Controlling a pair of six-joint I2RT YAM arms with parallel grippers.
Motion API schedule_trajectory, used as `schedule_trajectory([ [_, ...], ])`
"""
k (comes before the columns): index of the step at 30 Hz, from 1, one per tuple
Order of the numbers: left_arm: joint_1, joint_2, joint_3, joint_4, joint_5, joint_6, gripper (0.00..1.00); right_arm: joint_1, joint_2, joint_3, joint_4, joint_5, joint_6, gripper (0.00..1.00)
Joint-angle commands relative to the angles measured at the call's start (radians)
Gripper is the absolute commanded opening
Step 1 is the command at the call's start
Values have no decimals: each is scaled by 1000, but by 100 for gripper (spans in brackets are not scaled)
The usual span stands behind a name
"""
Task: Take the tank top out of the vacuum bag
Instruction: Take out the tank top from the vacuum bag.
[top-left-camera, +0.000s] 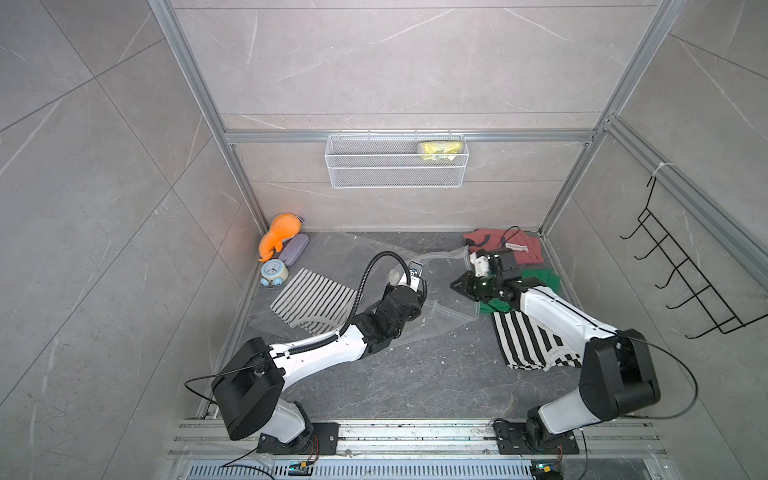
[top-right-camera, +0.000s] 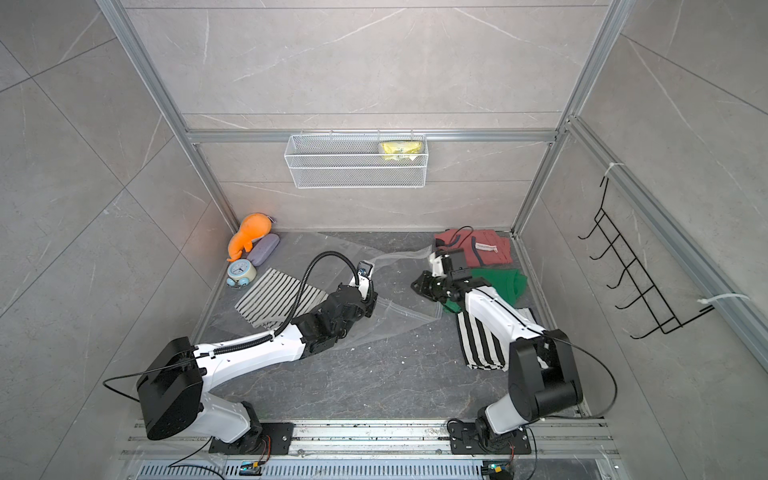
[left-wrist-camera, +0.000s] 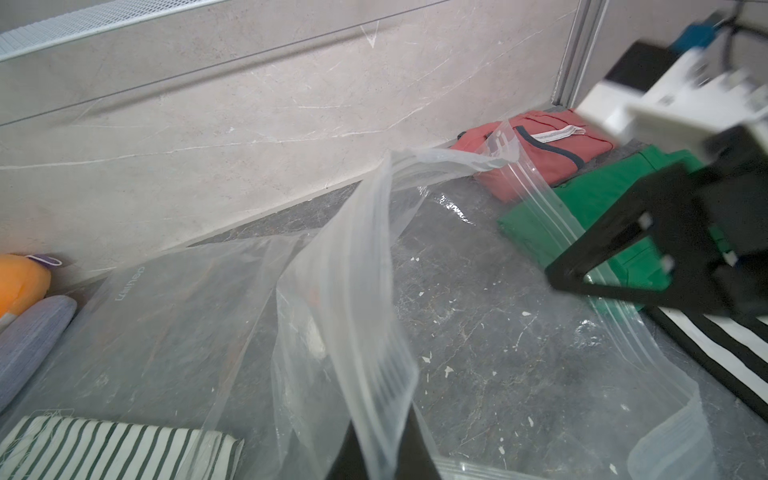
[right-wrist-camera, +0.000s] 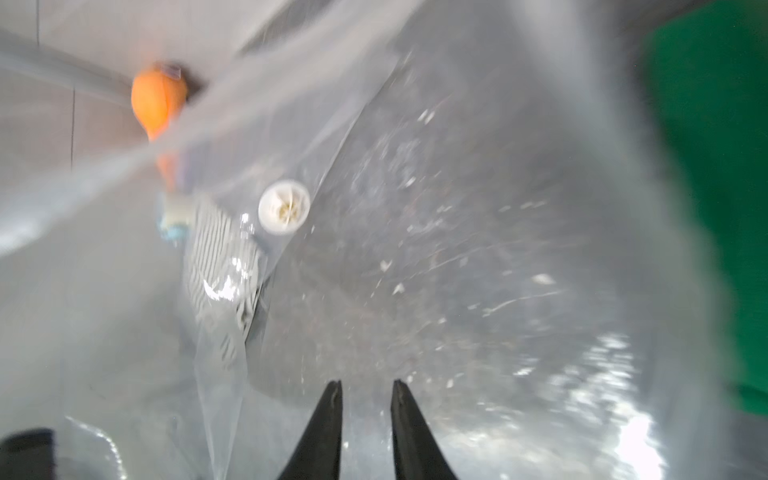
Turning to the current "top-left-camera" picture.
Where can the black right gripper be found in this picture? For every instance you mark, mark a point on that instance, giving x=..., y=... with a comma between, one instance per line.
x=466, y=285

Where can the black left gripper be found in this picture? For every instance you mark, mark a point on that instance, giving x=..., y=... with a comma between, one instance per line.
x=415, y=303

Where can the green ribbed garment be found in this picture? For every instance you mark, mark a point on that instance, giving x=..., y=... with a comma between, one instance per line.
x=540, y=279

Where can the red garment with dark trim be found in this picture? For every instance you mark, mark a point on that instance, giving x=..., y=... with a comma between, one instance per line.
x=526, y=249

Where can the striped tank top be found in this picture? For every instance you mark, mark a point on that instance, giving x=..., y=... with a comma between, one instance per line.
x=527, y=345

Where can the large striped white garment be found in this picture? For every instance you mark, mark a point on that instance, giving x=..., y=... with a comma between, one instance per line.
x=313, y=302

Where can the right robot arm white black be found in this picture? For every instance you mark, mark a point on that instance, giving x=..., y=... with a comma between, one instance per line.
x=617, y=376

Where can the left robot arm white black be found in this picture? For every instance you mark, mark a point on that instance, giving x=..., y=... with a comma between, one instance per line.
x=248, y=391

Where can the white vacuum bag valve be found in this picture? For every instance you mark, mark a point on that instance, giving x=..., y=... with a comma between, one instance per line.
x=396, y=277

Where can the purple fabric glasses case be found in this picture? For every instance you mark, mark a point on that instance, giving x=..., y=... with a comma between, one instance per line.
x=293, y=249

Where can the blue cream alarm clock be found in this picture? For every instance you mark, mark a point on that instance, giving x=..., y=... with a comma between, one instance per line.
x=273, y=273

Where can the orange plush toy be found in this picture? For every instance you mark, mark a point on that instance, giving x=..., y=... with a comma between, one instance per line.
x=283, y=228

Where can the yellow item in basket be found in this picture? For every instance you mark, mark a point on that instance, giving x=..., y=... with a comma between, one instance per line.
x=440, y=150

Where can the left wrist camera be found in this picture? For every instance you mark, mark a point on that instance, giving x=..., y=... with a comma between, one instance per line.
x=415, y=270

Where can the white wire mesh basket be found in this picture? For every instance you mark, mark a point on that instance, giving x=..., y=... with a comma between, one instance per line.
x=378, y=161

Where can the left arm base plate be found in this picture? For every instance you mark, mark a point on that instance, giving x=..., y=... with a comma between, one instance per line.
x=318, y=439

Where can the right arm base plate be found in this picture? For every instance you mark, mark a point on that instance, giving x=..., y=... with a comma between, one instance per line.
x=529, y=438

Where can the black wire hook rack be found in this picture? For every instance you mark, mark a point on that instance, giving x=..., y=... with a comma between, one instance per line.
x=716, y=312

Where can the aluminium mounting rail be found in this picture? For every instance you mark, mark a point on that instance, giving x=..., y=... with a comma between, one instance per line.
x=411, y=439

